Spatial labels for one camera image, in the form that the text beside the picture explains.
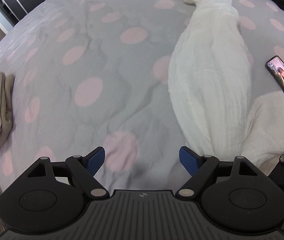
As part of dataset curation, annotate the white crinkled skirt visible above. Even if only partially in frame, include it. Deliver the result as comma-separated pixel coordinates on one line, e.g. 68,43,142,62
168,0,252,160

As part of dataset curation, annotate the cream folded garment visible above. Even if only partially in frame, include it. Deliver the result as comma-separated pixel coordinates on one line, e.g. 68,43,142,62
241,91,284,175

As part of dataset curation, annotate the grey pink-dotted bed sheet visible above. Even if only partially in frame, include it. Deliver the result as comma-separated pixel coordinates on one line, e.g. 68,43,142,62
0,0,284,196

